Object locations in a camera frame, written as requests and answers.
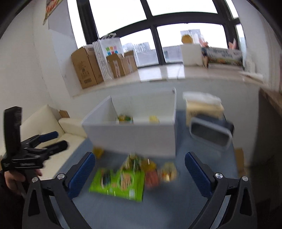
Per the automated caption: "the flat cardboard piece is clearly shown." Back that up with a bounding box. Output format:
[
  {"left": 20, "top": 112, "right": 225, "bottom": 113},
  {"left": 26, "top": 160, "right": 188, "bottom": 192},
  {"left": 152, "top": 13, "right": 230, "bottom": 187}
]
[{"left": 57, "top": 109, "right": 70, "bottom": 119}]

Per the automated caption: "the long green snack packet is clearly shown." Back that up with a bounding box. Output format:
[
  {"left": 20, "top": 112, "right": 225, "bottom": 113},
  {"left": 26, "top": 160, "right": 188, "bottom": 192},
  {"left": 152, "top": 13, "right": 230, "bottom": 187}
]
[{"left": 88, "top": 168, "right": 146, "bottom": 202}]

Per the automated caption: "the tall closed cardboard box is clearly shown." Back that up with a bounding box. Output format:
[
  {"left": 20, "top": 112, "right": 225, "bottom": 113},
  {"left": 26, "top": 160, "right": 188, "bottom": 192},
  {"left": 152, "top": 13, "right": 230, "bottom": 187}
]
[{"left": 71, "top": 46, "right": 104, "bottom": 89}]

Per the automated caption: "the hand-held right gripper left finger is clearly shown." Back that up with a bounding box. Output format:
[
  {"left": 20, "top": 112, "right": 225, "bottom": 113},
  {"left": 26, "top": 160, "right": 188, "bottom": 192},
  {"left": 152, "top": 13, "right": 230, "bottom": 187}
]
[{"left": 22, "top": 151, "right": 96, "bottom": 229}]

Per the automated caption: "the tissue box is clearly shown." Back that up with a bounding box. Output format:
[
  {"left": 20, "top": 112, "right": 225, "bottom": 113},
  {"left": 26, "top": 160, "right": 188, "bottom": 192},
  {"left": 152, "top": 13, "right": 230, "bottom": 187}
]
[{"left": 183, "top": 91, "right": 225, "bottom": 126}]

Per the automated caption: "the white dotted paper bag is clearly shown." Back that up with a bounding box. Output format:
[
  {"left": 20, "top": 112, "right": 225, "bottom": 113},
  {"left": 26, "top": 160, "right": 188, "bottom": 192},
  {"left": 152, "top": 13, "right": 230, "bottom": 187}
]
[{"left": 92, "top": 33, "right": 124, "bottom": 81}]

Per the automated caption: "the wall poster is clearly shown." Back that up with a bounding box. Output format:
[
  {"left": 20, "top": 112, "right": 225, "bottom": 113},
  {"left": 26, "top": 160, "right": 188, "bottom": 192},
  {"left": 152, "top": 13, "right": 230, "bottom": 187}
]
[{"left": 43, "top": 0, "right": 65, "bottom": 23}]

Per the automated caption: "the white storage box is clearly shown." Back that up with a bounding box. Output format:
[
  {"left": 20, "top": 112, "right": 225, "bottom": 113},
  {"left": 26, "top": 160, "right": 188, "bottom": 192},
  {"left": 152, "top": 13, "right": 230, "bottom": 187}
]
[{"left": 82, "top": 87, "right": 177, "bottom": 158}]

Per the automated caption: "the marble windowsill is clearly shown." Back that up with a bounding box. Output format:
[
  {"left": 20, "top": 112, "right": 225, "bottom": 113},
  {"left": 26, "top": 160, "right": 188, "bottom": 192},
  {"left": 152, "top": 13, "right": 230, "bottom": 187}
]
[{"left": 72, "top": 64, "right": 268, "bottom": 98}]

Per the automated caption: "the folded cardboard on floor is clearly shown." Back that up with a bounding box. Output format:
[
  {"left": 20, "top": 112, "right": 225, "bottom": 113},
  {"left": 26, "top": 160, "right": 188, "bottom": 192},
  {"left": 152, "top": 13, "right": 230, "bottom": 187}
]
[{"left": 234, "top": 148, "right": 245, "bottom": 175}]

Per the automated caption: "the rolled white paper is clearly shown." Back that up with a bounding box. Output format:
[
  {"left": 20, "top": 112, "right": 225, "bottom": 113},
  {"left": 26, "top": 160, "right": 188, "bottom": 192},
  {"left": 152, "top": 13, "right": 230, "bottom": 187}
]
[{"left": 241, "top": 71, "right": 264, "bottom": 81}]

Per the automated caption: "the brown stone counter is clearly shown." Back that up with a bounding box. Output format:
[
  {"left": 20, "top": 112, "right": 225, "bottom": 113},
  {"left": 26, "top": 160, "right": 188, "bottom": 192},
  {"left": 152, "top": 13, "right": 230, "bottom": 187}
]
[{"left": 259, "top": 87, "right": 282, "bottom": 117}]

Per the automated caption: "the red jelly cup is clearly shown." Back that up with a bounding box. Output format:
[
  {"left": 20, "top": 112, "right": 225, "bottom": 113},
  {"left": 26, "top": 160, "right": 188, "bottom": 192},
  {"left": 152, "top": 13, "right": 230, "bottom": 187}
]
[{"left": 145, "top": 170, "right": 160, "bottom": 189}]

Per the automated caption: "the white foam box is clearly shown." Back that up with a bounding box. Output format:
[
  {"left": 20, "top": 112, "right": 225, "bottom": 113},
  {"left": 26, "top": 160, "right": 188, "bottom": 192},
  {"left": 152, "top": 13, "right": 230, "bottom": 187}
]
[{"left": 180, "top": 44, "right": 204, "bottom": 67}]

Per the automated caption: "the yellow snack packet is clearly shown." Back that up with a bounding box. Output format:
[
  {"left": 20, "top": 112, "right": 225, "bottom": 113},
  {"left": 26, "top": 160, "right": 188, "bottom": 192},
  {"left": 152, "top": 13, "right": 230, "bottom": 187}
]
[{"left": 141, "top": 159, "right": 157, "bottom": 172}]

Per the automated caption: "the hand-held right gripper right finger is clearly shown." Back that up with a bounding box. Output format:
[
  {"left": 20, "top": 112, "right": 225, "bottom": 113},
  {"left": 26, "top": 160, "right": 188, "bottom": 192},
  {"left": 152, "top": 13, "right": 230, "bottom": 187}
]
[{"left": 189, "top": 151, "right": 258, "bottom": 229}]

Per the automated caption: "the cream leather sofa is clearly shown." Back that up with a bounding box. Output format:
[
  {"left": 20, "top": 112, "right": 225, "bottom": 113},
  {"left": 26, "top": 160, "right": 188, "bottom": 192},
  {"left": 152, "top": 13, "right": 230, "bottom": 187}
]
[{"left": 0, "top": 104, "right": 89, "bottom": 179}]

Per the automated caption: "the black window frame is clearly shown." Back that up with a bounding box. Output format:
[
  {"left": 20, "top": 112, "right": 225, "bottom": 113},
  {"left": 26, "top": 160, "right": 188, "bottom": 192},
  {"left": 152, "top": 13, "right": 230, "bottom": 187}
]
[{"left": 76, "top": 0, "right": 246, "bottom": 69}]

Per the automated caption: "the orange jelly cup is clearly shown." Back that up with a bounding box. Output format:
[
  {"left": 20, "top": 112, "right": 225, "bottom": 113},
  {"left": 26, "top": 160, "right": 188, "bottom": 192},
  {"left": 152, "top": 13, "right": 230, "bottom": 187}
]
[{"left": 160, "top": 162, "right": 178, "bottom": 182}]

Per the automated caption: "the landscape printed gift box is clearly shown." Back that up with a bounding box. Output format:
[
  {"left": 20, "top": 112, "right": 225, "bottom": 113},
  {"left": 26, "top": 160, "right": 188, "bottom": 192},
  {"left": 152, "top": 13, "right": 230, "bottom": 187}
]
[{"left": 204, "top": 46, "right": 243, "bottom": 67}]

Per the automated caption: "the small open cardboard box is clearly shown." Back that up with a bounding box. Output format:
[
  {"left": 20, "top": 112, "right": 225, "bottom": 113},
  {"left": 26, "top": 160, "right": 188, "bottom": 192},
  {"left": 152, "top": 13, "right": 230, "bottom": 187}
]
[{"left": 107, "top": 50, "right": 138, "bottom": 78}]

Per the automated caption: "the small dark green snack packet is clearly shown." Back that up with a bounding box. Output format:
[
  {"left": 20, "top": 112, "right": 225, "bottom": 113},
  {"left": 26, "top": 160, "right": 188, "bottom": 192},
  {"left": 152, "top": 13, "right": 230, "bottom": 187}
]
[{"left": 116, "top": 114, "right": 134, "bottom": 124}]

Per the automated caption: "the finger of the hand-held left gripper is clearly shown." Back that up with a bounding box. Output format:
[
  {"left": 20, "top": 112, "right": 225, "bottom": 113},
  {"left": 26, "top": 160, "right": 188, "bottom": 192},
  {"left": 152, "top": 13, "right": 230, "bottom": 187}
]
[
  {"left": 42, "top": 140, "right": 68, "bottom": 157},
  {"left": 20, "top": 131, "right": 59, "bottom": 149}
]

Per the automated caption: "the black speaker clock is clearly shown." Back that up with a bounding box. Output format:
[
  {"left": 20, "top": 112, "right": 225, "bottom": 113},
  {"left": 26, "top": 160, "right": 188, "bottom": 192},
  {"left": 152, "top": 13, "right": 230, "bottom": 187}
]
[{"left": 190, "top": 114, "right": 234, "bottom": 148}]

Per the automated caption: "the lime green snack packet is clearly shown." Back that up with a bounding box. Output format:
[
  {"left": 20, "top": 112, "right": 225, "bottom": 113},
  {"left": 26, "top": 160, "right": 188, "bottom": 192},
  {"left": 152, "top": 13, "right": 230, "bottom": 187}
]
[{"left": 121, "top": 154, "right": 142, "bottom": 172}]

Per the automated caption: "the yellow pomelo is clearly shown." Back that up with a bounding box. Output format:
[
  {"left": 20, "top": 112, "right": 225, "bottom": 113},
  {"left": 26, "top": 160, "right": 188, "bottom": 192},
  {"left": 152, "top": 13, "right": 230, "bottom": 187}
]
[{"left": 181, "top": 34, "right": 193, "bottom": 45}]

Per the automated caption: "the person's left hand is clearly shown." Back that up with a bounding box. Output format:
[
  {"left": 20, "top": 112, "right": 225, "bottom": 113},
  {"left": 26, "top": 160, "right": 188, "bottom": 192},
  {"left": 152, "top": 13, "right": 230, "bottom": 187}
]
[{"left": 4, "top": 168, "right": 43, "bottom": 196}]

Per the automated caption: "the blue tablecloth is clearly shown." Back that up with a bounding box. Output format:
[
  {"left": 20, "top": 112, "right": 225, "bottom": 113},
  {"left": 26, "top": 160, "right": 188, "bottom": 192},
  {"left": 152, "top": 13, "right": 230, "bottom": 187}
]
[{"left": 42, "top": 110, "right": 240, "bottom": 229}]

